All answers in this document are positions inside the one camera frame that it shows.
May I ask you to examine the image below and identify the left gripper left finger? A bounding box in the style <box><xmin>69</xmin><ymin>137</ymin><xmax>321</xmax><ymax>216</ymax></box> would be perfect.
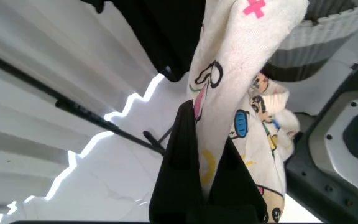
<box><xmin>149</xmin><ymin>99</ymin><xmax>204</xmax><ymax>223</ymax></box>

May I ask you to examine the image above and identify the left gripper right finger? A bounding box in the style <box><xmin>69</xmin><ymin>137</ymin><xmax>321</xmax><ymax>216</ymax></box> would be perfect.
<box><xmin>208</xmin><ymin>136</ymin><xmax>269</xmax><ymax>223</ymax></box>

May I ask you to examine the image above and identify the cream printed garment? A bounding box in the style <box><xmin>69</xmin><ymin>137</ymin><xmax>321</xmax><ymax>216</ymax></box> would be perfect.
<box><xmin>186</xmin><ymin>0</ymin><xmax>310</xmax><ymax>223</ymax></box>

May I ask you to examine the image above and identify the black short-sleeved shirt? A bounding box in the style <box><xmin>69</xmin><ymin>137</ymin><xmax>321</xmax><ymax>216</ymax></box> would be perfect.
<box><xmin>81</xmin><ymin>0</ymin><xmax>208</xmax><ymax>83</ymax></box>

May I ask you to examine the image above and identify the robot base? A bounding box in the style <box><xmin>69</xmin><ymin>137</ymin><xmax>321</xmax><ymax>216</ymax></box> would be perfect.
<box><xmin>283</xmin><ymin>51</ymin><xmax>358</xmax><ymax>224</ymax></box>

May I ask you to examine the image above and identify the black clothes rack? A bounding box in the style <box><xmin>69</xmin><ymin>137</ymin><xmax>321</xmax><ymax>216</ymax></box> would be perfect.
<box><xmin>0</xmin><ymin>48</ymin><xmax>180</xmax><ymax>156</ymax></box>

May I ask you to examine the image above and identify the white laundry basket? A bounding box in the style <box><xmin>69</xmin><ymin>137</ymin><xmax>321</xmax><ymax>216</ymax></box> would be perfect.
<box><xmin>261</xmin><ymin>0</ymin><xmax>358</xmax><ymax>83</ymax></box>

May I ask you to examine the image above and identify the white curtain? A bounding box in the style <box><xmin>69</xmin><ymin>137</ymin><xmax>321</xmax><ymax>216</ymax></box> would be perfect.
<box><xmin>0</xmin><ymin>0</ymin><xmax>167</xmax><ymax>212</ymax></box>

